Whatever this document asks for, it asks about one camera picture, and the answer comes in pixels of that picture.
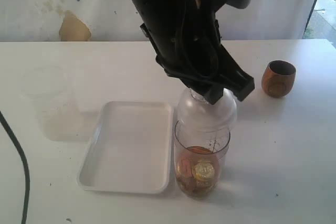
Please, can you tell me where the brown wooden cup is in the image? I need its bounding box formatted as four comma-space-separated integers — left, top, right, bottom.
261, 60, 296, 98

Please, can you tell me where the clear glass jar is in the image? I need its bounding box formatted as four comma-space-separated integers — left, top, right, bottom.
177, 88, 237, 131

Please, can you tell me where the clear measuring cylinder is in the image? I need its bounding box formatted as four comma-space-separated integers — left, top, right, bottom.
174, 120, 231, 198

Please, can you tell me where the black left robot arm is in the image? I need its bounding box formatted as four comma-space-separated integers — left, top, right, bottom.
1, 0, 255, 104

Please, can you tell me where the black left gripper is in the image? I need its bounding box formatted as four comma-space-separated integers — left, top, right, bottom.
139, 0, 255, 105

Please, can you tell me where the frosted plastic container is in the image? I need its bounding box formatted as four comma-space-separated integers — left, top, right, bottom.
22, 66, 91, 142

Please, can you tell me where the white plastic tray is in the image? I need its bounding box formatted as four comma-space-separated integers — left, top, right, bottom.
77, 101, 174, 194

